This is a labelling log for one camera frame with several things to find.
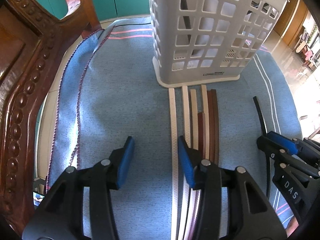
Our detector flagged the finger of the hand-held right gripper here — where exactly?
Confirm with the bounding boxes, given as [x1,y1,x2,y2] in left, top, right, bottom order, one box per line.
[292,137,320,172]
[257,131,300,159]

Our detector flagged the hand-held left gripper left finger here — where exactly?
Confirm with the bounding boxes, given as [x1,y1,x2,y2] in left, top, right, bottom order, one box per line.
[22,136,135,240]

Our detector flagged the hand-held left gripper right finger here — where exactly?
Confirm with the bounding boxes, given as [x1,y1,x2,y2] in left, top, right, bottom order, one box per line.
[177,135,288,240]

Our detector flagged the brown chopstick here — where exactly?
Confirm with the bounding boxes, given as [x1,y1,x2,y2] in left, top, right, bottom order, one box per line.
[206,89,216,162]
[197,112,206,155]
[211,89,220,167]

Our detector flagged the grey plastic utensil basket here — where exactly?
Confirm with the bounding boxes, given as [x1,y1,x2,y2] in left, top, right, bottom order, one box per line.
[146,0,289,88]

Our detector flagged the person's right forearm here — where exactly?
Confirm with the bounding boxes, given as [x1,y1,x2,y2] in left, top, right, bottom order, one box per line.
[286,216,300,239]

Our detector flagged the blue striped cloth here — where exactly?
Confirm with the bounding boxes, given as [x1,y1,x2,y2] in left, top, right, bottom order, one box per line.
[46,17,304,240]

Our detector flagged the smartphone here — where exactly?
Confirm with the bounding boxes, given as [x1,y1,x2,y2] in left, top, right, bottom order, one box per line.
[32,191,46,207]

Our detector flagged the green vine garland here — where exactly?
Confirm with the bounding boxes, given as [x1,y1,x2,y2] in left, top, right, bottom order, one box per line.
[309,26,319,45]

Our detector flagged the carved wooden chair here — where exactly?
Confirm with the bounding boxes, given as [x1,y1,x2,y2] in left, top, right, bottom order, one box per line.
[0,0,102,230]

